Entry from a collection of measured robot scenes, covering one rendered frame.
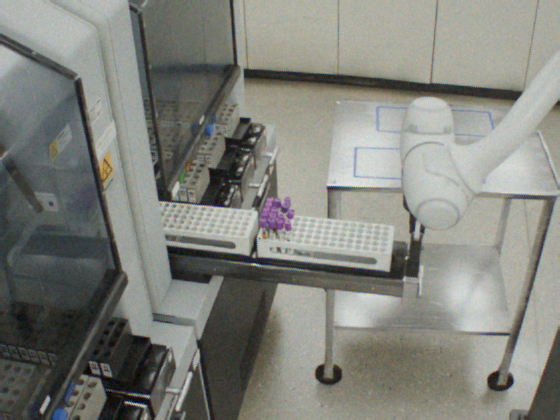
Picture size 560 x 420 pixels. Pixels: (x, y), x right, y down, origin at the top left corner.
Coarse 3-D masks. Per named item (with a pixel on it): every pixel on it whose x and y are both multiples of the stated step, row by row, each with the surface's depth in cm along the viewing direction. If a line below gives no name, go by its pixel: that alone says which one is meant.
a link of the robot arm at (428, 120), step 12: (408, 108) 134; (420, 108) 131; (432, 108) 131; (444, 108) 131; (408, 120) 133; (420, 120) 131; (432, 120) 130; (444, 120) 131; (408, 132) 134; (420, 132) 132; (432, 132) 131; (444, 132) 131; (408, 144) 132; (420, 144) 130; (444, 144) 130
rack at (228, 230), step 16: (160, 208) 167; (176, 208) 166; (192, 208) 166; (208, 208) 166; (224, 208) 166; (176, 224) 162; (192, 224) 162; (208, 224) 161; (224, 224) 161; (240, 224) 161; (256, 224) 164; (176, 240) 163; (192, 240) 166; (208, 240) 166; (224, 240) 159; (240, 240) 158
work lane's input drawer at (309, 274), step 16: (256, 240) 163; (176, 256) 162; (192, 256) 162; (208, 256) 162; (224, 256) 161; (240, 256) 160; (256, 256) 159; (400, 256) 158; (192, 272) 165; (208, 272) 163; (224, 272) 162; (240, 272) 161; (256, 272) 160; (272, 272) 159; (288, 272) 158; (304, 272) 157; (320, 272) 156; (336, 272) 156; (352, 272) 156; (368, 272) 155; (384, 272) 154; (400, 272) 154; (336, 288) 158; (352, 288) 157; (368, 288) 156; (384, 288) 155; (400, 288) 154; (416, 288) 159
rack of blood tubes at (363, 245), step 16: (304, 224) 161; (320, 224) 160; (336, 224) 161; (352, 224) 160; (368, 224) 160; (272, 240) 156; (304, 240) 156; (320, 240) 156; (336, 240) 156; (352, 240) 156; (368, 240) 155; (384, 240) 157; (272, 256) 159; (288, 256) 158; (304, 256) 158; (320, 256) 160; (336, 256) 160; (352, 256) 160; (368, 256) 153; (384, 256) 152
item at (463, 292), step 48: (336, 144) 194; (384, 144) 194; (528, 144) 192; (336, 192) 181; (384, 192) 179; (480, 192) 176; (528, 192) 175; (432, 288) 225; (480, 288) 224; (528, 288) 195
